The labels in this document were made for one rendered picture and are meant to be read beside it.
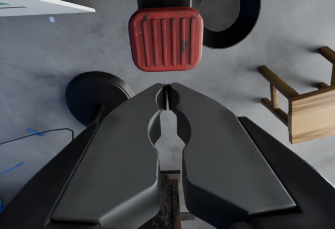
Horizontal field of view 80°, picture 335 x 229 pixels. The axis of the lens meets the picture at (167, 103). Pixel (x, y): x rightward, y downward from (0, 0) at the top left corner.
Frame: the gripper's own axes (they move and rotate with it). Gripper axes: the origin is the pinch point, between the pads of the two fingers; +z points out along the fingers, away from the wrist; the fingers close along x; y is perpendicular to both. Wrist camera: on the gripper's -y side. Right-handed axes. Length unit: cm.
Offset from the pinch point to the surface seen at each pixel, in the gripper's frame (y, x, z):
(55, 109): 57, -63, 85
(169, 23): -1.8, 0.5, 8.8
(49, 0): -1, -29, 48
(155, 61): 1.8, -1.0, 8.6
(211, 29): 17, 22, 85
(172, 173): 114, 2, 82
